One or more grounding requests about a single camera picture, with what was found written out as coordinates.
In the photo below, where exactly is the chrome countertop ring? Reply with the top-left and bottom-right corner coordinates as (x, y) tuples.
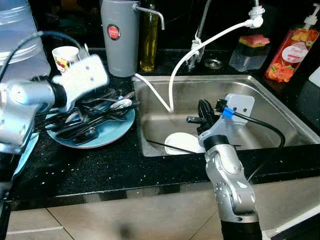
(204, 58), (225, 70)

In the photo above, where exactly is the large clear water jug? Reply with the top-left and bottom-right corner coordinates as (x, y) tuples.
(0, 0), (52, 82)

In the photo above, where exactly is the light blue plate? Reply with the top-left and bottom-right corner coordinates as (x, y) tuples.
(45, 97), (136, 150)

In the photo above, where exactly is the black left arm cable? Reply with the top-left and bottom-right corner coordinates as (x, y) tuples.
(0, 30), (85, 84)

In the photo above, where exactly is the white flexible hose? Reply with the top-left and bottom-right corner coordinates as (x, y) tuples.
(133, 17), (264, 114)

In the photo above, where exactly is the blue cable clip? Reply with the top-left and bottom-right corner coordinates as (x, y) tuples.
(222, 106), (235, 120)

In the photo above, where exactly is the white board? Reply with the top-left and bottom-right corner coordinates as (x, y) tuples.
(308, 67), (320, 89)

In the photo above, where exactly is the white printed cup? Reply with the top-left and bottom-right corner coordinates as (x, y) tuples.
(51, 45), (82, 75)

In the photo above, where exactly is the beige cabinet front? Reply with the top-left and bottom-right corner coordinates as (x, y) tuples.
(0, 176), (320, 240)

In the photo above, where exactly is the red yellow sponge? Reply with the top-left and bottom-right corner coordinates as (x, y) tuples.
(238, 33), (271, 49)

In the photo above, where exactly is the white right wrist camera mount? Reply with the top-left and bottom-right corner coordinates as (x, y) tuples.
(198, 93), (256, 149)

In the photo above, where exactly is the teal cloth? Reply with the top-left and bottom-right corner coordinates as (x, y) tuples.
(12, 132), (40, 176)

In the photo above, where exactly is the white plate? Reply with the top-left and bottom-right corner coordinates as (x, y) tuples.
(163, 132), (207, 156)

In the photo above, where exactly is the dark appliance edge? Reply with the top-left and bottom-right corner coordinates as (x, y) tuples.
(269, 207), (320, 240)

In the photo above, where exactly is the grey canister with red logo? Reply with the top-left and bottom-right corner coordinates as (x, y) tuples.
(100, 0), (141, 79)

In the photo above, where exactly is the stainless steel sink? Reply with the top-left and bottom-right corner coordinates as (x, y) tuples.
(132, 74), (320, 158)

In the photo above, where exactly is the yellow oil glass bottle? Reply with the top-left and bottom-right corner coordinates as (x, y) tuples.
(139, 0), (159, 73)

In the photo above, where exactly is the small curved chrome tap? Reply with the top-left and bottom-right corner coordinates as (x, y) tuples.
(133, 3), (166, 30)

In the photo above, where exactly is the thin black chopstick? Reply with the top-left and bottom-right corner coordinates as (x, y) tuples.
(144, 139), (242, 149)

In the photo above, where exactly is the black spoon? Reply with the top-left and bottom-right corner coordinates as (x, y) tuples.
(72, 127), (102, 146)

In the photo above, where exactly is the peach soap pump bottle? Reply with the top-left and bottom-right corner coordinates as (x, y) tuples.
(264, 4), (320, 84)

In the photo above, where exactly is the silver metal spoon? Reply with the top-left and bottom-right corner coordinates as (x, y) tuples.
(110, 98), (134, 111)

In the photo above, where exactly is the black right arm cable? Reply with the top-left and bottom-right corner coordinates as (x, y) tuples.
(231, 110), (286, 149)

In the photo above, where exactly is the chrome sink faucet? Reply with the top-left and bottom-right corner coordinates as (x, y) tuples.
(186, 0), (214, 71)

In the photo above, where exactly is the clear plastic sponge holder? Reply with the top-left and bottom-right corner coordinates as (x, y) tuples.
(228, 40), (272, 73)

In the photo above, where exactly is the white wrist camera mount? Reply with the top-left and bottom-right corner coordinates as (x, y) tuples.
(198, 93), (256, 149)
(52, 54), (110, 99)

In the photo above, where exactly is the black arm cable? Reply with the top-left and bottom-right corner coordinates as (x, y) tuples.
(0, 30), (85, 84)
(231, 110), (286, 149)

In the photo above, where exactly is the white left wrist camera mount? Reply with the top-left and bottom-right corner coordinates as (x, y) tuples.
(52, 54), (110, 99)

